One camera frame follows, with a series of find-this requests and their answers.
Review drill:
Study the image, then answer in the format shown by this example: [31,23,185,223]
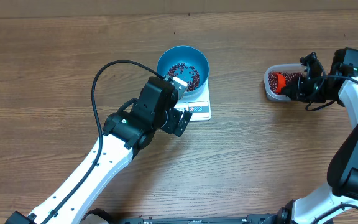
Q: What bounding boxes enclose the red adzuki beans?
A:
[268,72,305,93]

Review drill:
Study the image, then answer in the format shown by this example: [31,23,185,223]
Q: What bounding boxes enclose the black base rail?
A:
[81,207,334,224]

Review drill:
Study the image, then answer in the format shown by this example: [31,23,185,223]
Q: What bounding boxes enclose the white digital kitchen scale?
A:
[175,80,211,122]

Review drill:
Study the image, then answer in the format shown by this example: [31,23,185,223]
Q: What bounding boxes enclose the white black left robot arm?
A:
[6,77,191,224]

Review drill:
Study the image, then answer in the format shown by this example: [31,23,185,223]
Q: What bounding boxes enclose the teal plastic bowl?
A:
[157,45,210,97]

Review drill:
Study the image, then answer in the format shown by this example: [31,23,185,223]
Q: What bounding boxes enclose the red measuring scoop blue handle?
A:
[274,72,286,95]

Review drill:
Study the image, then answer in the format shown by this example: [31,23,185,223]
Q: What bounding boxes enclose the clear plastic food container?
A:
[264,63,306,102]

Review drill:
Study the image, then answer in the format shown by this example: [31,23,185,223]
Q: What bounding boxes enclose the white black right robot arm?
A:
[259,47,358,223]

